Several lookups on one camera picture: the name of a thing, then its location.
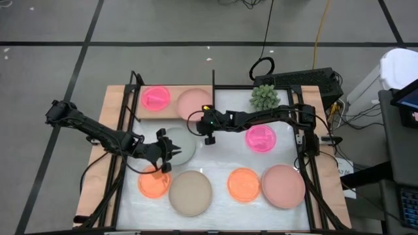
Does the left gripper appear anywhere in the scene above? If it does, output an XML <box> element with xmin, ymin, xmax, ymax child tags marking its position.
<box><xmin>143</xmin><ymin>128</ymin><xmax>183</xmax><ymax>174</ymax></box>

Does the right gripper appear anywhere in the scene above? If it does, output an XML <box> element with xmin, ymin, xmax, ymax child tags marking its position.
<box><xmin>194</xmin><ymin>104</ymin><xmax>230</xmax><ymax>146</ymax></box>

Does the pale grey plate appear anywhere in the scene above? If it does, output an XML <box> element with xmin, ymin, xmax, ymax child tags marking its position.
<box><xmin>162</xmin><ymin>127</ymin><xmax>197</xmax><ymax>166</ymax></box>

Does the pink translucent plate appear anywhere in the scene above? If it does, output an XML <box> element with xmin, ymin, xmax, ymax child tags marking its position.
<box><xmin>140</xmin><ymin>85</ymin><xmax>172</xmax><ymax>113</ymax></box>
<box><xmin>245</xmin><ymin>124</ymin><xmax>278</xmax><ymax>154</ymax></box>

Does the orange translucent plate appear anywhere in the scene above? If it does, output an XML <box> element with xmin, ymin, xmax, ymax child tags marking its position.
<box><xmin>227</xmin><ymin>167</ymin><xmax>262</xmax><ymax>204</ymax></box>
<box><xmin>137</xmin><ymin>164</ymin><xmax>173</xmax><ymax>200</ymax></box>

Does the beige plate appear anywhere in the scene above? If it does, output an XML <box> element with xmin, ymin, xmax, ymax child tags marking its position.
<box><xmin>168</xmin><ymin>170</ymin><xmax>214</xmax><ymax>217</ymax></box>

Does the green potted plant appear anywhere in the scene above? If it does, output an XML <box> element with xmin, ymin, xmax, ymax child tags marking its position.
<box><xmin>249</xmin><ymin>84</ymin><xmax>281</xmax><ymax>112</ymax></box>

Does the large salmon pink plate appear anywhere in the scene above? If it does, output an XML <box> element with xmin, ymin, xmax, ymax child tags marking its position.
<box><xmin>261</xmin><ymin>164</ymin><xmax>307</xmax><ymax>210</ymax></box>

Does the black computer case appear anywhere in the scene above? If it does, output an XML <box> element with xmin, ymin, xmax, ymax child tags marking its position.
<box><xmin>253</xmin><ymin>67</ymin><xmax>344</xmax><ymax>110</ymax></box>

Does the white paper sheet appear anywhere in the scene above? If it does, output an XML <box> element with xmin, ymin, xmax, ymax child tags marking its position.
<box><xmin>334</xmin><ymin>156</ymin><xmax>357</xmax><ymax>200</ymax></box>

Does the grey desk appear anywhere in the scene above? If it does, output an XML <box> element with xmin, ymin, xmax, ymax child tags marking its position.
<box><xmin>378</xmin><ymin>89</ymin><xmax>418</xmax><ymax>235</ymax></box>

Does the white plastic container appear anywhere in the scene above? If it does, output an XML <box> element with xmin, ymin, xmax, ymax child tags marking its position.
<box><xmin>346</xmin><ymin>48</ymin><xmax>418</xmax><ymax>116</ymax></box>

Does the black tablet screen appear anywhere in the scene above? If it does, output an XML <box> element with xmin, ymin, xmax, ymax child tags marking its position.
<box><xmin>389</xmin><ymin>78</ymin><xmax>418</xmax><ymax>129</ymax></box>

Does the black keypad device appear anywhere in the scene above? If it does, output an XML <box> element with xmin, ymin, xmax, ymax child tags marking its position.
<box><xmin>396</xmin><ymin>185</ymin><xmax>418</xmax><ymax>231</ymax></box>

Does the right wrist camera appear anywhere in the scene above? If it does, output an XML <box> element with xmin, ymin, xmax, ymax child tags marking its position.
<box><xmin>208</xmin><ymin>112</ymin><xmax>230</xmax><ymax>130</ymax></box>

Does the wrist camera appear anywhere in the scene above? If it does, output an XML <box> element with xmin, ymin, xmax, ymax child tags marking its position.
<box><xmin>142</xmin><ymin>142</ymin><xmax>159</xmax><ymax>161</ymax></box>
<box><xmin>208</xmin><ymin>112</ymin><xmax>230</xmax><ymax>130</ymax></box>

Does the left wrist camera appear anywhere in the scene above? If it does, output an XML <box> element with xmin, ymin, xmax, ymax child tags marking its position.
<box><xmin>142</xmin><ymin>142</ymin><xmax>159</xmax><ymax>161</ymax></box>

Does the black metal table frame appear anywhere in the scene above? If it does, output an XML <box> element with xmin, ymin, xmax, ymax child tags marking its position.
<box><xmin>73</xmin><ymin>70</ymin><xmax>352</xmax><ymax>235</ymax></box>

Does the yellow cable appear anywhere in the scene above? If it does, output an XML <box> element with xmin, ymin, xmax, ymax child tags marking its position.
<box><xmin>312</xmin><ymin>0</ymin><xmax>334</xmax><ymax>71</ymax></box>

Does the black cable bundle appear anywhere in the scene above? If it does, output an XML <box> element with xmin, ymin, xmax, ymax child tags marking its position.
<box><xmin>326</xmin><ymin>97</ymin><xmax>386</xmax><ymax>158</ymax></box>

